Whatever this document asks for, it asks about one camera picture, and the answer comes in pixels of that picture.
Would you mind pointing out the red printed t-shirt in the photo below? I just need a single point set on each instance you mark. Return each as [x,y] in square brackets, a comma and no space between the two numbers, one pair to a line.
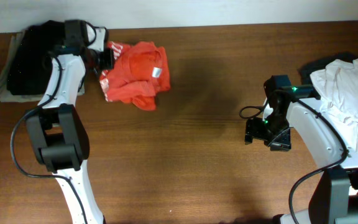
[140,72]

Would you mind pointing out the folded black garment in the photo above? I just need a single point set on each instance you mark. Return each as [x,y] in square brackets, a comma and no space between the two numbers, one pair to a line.
[31,67]

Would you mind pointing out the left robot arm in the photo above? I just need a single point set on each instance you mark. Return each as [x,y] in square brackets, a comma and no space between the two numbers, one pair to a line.
[57,135]

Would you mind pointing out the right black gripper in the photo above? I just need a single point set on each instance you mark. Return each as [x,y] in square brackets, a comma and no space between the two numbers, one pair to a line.
[253,129]

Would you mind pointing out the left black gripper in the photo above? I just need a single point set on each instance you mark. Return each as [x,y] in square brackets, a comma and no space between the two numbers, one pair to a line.
[109,54]

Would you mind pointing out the white garment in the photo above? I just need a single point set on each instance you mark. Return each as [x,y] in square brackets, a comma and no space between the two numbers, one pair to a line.
[337,84]

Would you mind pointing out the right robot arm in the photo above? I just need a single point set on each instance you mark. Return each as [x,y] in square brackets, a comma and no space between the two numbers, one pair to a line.
[287,107]

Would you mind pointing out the folded beige garment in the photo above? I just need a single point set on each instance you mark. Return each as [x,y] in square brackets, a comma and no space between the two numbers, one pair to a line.
[5,90]

